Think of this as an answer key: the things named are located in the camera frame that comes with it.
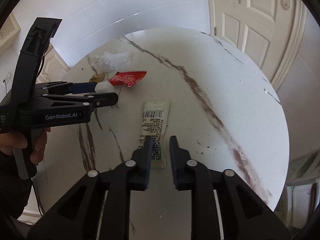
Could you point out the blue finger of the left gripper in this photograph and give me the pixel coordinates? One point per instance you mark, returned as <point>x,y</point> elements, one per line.
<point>104,99</point>
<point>81,88</point>

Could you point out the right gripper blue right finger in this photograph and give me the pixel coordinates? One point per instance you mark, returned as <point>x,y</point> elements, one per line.
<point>180,170</point>

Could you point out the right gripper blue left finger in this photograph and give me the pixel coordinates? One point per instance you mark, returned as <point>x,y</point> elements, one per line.
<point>141,170</point>

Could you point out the white barcode sachet wrapper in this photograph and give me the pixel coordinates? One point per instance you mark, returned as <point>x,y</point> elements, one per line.
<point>154,123</point>

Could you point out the cream kitchen cabinet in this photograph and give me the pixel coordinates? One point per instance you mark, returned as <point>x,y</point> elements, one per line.
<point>54,68</point>

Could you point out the person's left hand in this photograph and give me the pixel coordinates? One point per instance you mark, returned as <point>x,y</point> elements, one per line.
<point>9,141</point>

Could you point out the red snack wrapper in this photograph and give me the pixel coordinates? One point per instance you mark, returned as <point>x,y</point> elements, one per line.
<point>127,79</point>

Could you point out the clear crumpled plastic bag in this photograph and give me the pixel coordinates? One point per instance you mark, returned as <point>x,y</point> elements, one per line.
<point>112,62</point>

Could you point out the white panelled door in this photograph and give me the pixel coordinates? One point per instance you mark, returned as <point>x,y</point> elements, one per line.
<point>262,29</point>

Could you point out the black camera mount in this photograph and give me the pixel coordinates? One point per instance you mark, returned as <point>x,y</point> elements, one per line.
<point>32,53</point>

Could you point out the wall vent grille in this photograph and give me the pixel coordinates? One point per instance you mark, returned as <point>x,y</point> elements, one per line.
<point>9,31</point>

